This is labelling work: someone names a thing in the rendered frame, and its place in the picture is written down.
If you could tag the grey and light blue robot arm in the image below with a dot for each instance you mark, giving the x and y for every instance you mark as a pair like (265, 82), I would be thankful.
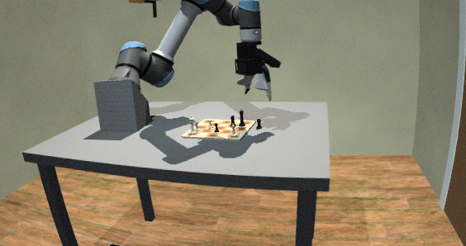
(157, 69)

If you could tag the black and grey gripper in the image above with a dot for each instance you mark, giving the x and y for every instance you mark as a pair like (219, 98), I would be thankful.
(252, 66)

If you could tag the brown and cream chessboard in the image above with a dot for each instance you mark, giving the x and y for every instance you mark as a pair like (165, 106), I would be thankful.
(225, 130)

